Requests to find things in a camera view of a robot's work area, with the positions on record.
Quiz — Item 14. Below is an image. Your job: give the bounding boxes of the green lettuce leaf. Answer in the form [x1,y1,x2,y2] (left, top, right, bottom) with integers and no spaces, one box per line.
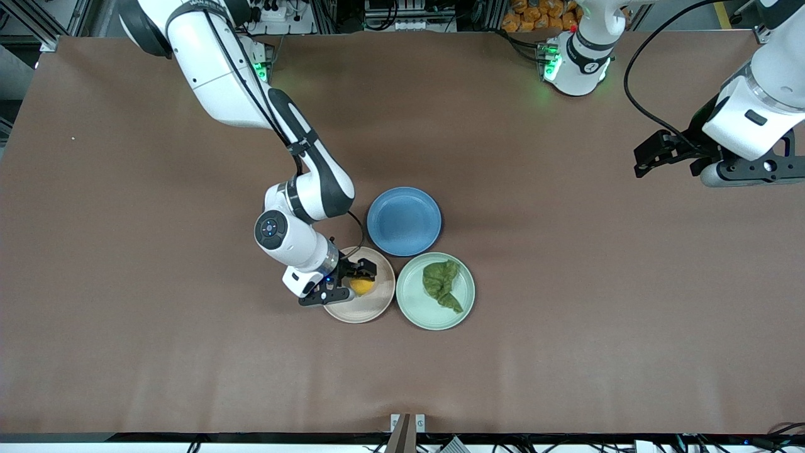
[422,260,465,314]

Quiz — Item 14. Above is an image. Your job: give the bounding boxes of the beige round plate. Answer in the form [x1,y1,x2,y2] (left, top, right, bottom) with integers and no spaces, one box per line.
[322,246,396,324]

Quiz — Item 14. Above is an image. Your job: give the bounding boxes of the pale green round plate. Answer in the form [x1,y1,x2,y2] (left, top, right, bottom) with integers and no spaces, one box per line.
[396,252,476,331]

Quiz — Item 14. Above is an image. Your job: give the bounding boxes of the blue round plate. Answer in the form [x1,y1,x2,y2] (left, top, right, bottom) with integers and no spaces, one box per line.
[367,186,442,257]

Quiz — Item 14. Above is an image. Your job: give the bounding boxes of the orange fruit pile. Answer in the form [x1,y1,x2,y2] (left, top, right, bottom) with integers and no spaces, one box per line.
[501,0,582,33]

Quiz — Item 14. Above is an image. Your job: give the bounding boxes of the white power strip board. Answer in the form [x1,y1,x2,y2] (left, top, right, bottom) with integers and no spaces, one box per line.
[248,0,315,35]

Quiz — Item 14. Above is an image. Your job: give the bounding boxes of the black equipment rack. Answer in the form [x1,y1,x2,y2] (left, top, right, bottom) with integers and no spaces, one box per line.
[363,0,457,20]

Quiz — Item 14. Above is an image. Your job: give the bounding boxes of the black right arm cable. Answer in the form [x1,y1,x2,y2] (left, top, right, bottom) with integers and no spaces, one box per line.
[201,6,365,265]

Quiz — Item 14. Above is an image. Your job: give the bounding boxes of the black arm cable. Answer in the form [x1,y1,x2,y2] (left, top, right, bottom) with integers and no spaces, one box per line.
[624,0,740,155]
[201,6,365,265]

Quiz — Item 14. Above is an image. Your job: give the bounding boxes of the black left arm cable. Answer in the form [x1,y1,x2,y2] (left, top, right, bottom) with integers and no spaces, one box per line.
[624,0,740,155]

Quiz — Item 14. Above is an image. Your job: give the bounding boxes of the aluminium frame extrusion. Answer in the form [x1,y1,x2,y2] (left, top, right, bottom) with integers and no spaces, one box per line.
[733,0,771,45]
[0,0,95,52]

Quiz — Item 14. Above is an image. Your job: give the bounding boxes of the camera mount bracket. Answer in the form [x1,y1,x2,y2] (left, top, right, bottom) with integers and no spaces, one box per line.
[385,413,426,453]

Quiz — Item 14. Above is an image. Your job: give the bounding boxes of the aluminium frame post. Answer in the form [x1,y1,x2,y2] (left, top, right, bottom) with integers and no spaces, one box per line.
[476,0,509,32]
[311,0,343,35]

